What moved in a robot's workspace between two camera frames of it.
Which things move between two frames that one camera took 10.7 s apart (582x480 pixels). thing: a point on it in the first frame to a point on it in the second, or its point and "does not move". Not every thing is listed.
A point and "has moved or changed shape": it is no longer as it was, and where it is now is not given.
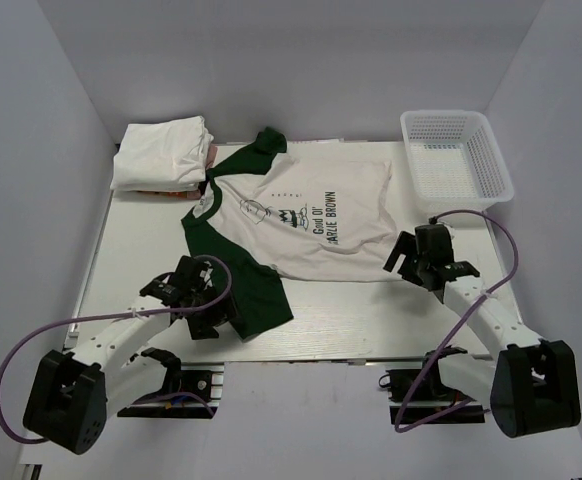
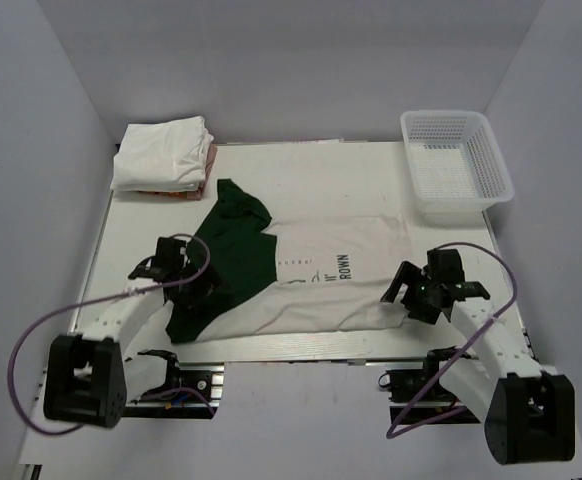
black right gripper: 410,257 to 406,282
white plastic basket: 455,161 does not move
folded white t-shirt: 161,156 does not move
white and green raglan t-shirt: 330,219 has moved or changed shape
